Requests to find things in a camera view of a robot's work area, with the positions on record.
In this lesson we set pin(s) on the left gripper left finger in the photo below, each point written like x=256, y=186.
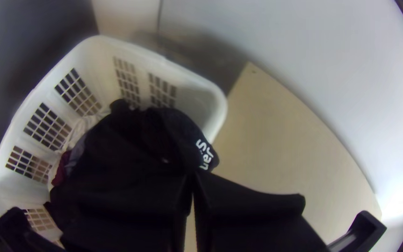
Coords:
x=135, y=224

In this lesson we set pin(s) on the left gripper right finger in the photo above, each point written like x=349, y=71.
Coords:
x=243, y=224

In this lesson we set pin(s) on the black t-shirt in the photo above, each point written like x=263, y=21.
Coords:
x=145, y=140

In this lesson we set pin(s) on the heap of clothes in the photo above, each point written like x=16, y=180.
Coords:
x=79, y=129

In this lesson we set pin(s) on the white laundry basket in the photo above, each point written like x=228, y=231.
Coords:
x=93, y=56

